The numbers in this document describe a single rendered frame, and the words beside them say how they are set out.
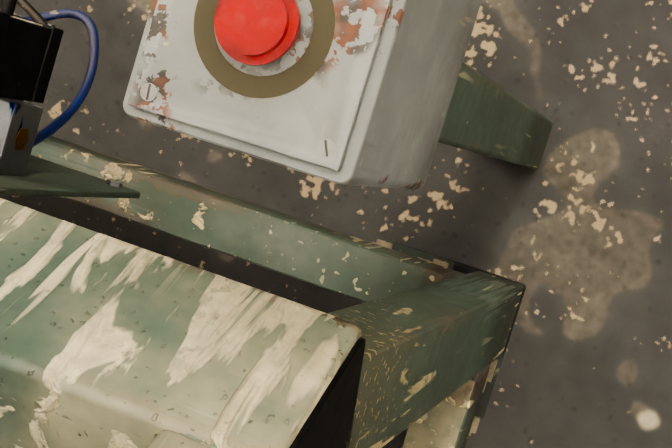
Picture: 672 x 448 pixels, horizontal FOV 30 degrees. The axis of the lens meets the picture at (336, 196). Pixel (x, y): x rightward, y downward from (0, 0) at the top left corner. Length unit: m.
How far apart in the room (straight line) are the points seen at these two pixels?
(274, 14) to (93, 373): 0.21
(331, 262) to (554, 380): 0.32
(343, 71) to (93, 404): 0.21
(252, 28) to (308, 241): 0.80
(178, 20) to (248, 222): 0.79
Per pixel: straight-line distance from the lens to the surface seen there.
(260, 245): 1.37
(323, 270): 1.35
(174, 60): 0.59
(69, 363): 0.66
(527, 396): 1.50
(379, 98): 0.57
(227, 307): 0.69
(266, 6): 0.56
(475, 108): 0.97
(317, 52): 0.57
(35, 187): 0.85
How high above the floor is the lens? 1.47
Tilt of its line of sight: 74 degrees down
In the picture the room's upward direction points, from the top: 87 degrees counter-clockwise
